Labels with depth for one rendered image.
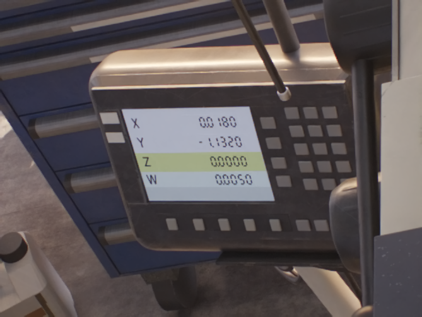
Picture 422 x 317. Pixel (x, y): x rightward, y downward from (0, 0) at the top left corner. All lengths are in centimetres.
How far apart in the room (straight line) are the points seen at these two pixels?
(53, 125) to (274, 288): 60
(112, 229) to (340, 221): 219
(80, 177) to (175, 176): 121
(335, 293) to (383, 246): 129
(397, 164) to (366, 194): 13
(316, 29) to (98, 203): 58
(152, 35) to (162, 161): 95
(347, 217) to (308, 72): 76
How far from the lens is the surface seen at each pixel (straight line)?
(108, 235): 363
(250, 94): 222
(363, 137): 138
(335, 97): 218
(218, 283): 387
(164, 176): 233
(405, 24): 134
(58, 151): 351
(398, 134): 124
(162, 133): 230
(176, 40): 324
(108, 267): 373
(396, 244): 117
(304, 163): 224
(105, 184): 352
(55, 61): 332
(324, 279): 246
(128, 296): 394
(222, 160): 229
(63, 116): 343
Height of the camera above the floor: 276
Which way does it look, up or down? 42 degrees down
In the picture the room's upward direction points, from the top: 30 degrees counter-clockwise
